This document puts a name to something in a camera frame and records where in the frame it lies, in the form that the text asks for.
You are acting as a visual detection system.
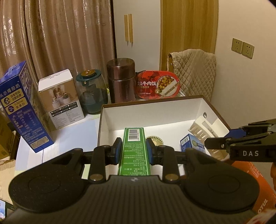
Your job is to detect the blue handheld mini fan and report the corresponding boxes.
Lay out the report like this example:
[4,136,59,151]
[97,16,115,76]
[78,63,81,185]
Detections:
[146,135,164,146]

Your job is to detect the white hair claw clip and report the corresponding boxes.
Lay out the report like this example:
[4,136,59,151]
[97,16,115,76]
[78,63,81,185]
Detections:
[189,116,230,161]

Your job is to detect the blue white medicine box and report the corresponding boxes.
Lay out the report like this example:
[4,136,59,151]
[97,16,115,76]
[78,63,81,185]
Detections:
[180,134,205,153]

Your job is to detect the green medicine box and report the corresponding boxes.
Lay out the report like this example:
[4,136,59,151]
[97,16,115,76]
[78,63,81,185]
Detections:
[118,127,151,176]

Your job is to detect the pastel checked table cloth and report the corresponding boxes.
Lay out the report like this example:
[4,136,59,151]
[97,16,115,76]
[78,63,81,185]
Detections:
[14,114,100,175]

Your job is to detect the brown cardboard storage box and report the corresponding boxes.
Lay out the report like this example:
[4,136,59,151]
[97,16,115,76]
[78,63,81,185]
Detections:
[97,96,228,151]

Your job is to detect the glass jar green lid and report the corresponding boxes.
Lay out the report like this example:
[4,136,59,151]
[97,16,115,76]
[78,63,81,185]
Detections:
[75,69,108,114]

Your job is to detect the red instant rice bowl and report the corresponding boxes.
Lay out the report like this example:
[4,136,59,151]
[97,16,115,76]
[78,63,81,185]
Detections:
[135,70,180,100]

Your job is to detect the white humidifier product box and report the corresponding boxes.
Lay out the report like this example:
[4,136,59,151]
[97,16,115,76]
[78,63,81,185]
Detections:
[38,69,85,129]

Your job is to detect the brown metal canister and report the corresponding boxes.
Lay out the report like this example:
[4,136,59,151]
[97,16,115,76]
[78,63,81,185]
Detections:
[107,58,136,103]

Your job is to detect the tall blue milk carton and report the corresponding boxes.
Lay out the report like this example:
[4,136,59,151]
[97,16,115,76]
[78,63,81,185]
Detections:
[1,61,54,153]

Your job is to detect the wooden door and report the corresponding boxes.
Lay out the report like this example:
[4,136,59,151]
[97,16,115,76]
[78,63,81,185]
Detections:
[160,0,218,70]

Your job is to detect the beige patterned curtain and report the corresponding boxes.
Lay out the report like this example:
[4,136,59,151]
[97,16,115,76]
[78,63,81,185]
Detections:
[0,0,115,87]

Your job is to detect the wall power sockets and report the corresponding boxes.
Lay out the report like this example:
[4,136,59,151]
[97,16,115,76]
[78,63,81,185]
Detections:
[231,38,254,59]

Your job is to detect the brown cardboard carton with handle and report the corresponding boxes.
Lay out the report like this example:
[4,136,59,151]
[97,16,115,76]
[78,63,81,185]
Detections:
[0,116,15,160]

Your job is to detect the wooden incense sticks on wall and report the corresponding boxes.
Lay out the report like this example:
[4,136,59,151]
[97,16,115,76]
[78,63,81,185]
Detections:
[124,14,134,46]

